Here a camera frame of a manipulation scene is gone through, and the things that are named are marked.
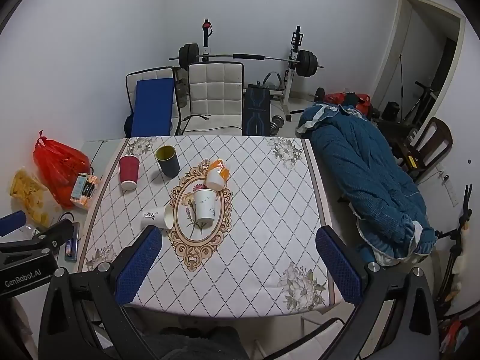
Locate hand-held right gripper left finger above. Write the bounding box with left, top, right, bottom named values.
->
left=37, top=225, right=164, bottom=360

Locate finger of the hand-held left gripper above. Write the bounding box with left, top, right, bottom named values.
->
left=0, top=218, right=76, bottom=256
left=0, top=211, right=27, bottom=238

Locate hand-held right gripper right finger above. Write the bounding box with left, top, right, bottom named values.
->
left=262, top=226, right=440, bottom=360

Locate white floral paper cup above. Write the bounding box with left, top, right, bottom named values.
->
left=193, top=188, right=218, bottom=223

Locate white paper cup black print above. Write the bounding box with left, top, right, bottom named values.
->
left=141, top=205, right=175, bottom=229

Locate red paper cup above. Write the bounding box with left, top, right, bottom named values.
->
left=119, top=155, right=140, bottom=192

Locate dark cup yellow inside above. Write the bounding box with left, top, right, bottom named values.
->
left=155, top=145, right=180, bottom=178

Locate orange and white paper cup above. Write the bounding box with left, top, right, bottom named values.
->
left=205, top=159, right=231, bottom=191

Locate blue flat device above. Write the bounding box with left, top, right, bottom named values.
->
left=64, top=222, right=80, bottom=263

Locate yellow snack bag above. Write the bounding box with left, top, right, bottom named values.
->
left=9, top=169, right=52, bottom=228

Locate small colourful box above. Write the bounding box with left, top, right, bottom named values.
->
left=70, top=172, right=99, bottom=209

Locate red plastic bag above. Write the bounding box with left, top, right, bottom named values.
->
left=33, top=130, right=91, bottom=210

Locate floral diamond pattern tablecloth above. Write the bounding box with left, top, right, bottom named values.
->
left=77, top=136, right=337, bottom=318

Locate blue quilt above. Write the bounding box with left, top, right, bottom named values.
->
left=296, top=103, right=438, bottom=268

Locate black tripod stand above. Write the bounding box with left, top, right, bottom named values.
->
left=434, top=184, right=475, bottom=310

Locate white power strip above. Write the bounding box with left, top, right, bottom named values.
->
left=436, top=164, right=459, bottom=208

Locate metal dumbbell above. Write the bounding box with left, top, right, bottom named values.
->
left=269, top=114, right=288, bottom=136

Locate dark wooden chair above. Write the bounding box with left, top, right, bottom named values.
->
left=406, top=116, right=454, bottom=185

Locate blue cushion pad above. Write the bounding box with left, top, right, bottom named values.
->
left=131, top=78, right=176, bottom=138

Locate white padded chair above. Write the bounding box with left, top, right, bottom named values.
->
left=181, top=61, right=245, bottom=136
left=125, top=66, right=178, bottom=137

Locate white weight rack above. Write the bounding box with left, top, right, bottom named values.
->
left=198, top=18, right=305, bottom=122

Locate barbell with black plates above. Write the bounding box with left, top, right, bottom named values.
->
left=168, top=43, right=325, bottom=80

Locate black cable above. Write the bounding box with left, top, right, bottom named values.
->
left=179, top=112, right=241, bottom=134

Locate white door frame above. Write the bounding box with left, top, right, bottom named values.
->
left=374, top=0, right=467, bottom=122

